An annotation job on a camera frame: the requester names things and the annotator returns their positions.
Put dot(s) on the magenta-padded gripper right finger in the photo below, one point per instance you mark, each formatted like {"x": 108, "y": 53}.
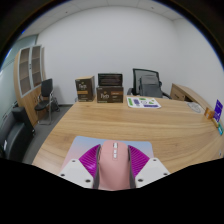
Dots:
{"x": 140, "y": 161}

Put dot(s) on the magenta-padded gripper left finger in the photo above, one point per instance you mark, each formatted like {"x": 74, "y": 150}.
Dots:
{"x": 88, "y": 161}

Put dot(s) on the pink computer mouse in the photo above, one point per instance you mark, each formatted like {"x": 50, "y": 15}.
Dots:
{"x": 114, "y": 166}

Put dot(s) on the pink and blue mouse pad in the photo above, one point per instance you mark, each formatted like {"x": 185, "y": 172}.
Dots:
{"x": 83, "y": 143}

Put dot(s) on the white printed leaflet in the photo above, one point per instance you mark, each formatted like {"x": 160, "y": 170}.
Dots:
{"x": 143, "y": 102}

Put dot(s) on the wide brown cardboard box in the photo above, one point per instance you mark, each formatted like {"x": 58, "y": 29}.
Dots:
{"x": 110, "y": 94}

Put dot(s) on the tall brown cardboard box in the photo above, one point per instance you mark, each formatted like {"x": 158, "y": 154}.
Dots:
{"x": 85, "y": 89}

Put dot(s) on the round white disc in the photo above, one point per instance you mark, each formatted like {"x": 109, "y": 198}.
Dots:
{"x": 194, "y": 107}

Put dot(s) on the black mesh office chair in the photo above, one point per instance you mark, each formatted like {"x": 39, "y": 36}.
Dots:
{"x": 150, "y": 85}

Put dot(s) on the black leather sofa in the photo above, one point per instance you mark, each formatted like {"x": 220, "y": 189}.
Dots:
{"x": 15, "y": 133}

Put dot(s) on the black visitor chair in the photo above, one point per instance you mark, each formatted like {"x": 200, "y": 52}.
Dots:
{"x": 46, "y": 90}

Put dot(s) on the orange wooden box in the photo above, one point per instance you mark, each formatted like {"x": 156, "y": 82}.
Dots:
{"x": 209, "y": 113}

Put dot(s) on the dark flat cardboard box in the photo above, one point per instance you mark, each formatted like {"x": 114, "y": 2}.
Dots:
{"x": 110, "y": 80}

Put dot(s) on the blue packet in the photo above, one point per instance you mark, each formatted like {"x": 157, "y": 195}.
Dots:
{"x": 220, "y": 129}

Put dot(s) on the purple sign stand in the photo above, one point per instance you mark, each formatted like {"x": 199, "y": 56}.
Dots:
{"x": 218, "y": 110}

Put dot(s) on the wooden shelf cabinet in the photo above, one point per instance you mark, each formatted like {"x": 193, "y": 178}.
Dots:
{"x": 28, "y": 80}

